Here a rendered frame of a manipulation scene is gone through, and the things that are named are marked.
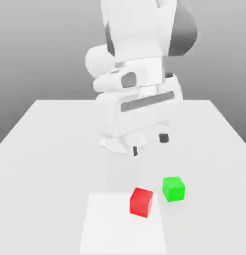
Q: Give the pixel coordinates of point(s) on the small green cube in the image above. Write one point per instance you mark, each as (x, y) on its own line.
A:
(173, 189)

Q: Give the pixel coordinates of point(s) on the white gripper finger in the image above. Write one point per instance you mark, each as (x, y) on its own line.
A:
(163, 137)
(135, 151)

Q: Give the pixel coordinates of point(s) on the small red cube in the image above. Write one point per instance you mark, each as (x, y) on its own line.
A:
(140, 203)

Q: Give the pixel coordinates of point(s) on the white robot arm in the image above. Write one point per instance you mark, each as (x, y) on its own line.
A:
(135, 29)

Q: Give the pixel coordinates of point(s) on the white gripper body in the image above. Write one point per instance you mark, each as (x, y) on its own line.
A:
(143, 117)

